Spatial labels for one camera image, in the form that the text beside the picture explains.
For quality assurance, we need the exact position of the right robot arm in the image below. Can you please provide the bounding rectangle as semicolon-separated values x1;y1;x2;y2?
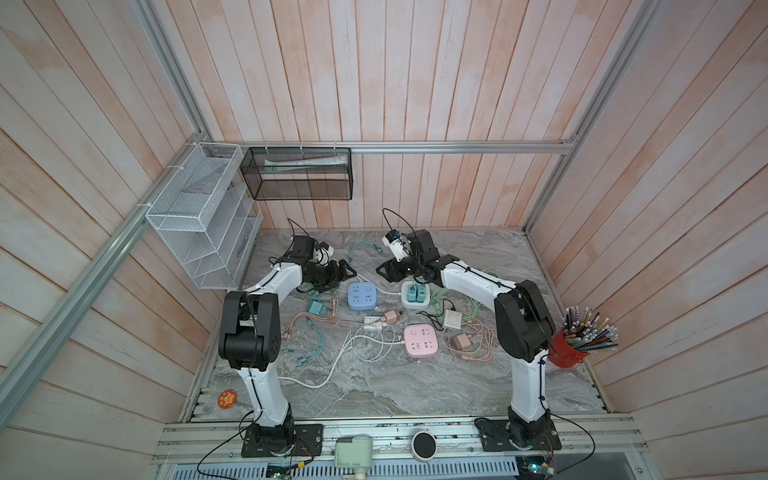
377;229;556;452

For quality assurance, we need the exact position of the black round speaker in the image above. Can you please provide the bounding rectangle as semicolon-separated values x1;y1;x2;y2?
410;430;437;462

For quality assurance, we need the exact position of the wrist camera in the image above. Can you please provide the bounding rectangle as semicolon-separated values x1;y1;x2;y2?
288;235;334;265
382;229;413;262

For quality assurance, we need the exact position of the red pencil cup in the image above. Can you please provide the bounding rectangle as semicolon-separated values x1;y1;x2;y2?
548;306;620;369

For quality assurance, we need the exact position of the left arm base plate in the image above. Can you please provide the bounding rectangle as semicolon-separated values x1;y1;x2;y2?
241;423;324;458

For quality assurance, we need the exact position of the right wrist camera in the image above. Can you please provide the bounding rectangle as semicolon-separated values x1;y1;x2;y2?
382;229;413;262

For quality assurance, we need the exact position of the beige charger plug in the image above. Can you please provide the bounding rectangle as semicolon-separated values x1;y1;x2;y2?
451;333;472;352

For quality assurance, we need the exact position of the white wire shelf rack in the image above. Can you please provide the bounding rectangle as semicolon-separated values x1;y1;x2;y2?
147;143;263;290

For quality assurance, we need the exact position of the pink usb cable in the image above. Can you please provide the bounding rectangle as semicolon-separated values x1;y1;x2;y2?
443;320;496;364

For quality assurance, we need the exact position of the blue power strip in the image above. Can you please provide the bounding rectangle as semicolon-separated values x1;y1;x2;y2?
347;281;377;311

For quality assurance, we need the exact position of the red round sticker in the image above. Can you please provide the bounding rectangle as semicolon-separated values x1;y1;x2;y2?
217;389;238;410

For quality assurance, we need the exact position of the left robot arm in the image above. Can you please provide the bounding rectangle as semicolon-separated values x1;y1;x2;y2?
218;260;357;443

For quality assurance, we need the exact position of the white power strip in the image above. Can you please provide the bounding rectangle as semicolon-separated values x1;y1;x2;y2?
401;280;431;310

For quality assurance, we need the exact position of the white box device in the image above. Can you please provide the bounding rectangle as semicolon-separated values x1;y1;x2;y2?
334;435;373;480

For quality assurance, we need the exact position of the black mesh basket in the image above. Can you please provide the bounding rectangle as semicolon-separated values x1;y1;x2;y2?
240;146;354;201

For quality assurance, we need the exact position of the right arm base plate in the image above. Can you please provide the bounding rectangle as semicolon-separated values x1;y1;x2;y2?
474;415;562;452

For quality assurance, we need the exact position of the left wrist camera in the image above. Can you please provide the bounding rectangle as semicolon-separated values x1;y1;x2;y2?
288;235;334;265

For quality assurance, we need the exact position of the pink power strip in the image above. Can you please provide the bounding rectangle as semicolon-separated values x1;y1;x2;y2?
403;324;438;359

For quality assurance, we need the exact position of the white charger plug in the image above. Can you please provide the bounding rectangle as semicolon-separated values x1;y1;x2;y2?
363;315;386;331

